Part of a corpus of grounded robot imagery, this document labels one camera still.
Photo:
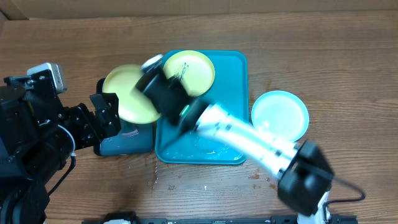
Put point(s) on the teal tray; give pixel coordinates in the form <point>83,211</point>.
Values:
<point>229,89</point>

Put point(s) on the cardboard wall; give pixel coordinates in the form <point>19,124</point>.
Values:
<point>69,9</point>

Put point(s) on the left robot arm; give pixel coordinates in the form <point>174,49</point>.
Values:
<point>35,144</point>

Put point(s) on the light blue plate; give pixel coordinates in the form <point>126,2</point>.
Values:
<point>281,113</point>

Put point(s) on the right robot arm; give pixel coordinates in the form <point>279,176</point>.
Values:
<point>303,173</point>

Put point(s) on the yellow plate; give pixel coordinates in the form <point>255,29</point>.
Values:
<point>134,107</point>
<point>193,69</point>

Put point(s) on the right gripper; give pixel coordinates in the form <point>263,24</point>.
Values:
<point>163,111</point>

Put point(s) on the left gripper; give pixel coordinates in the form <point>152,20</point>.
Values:
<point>80,116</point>

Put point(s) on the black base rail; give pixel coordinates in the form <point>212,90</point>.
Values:
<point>132,218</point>

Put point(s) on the black tray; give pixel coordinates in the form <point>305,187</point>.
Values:
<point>143,142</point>

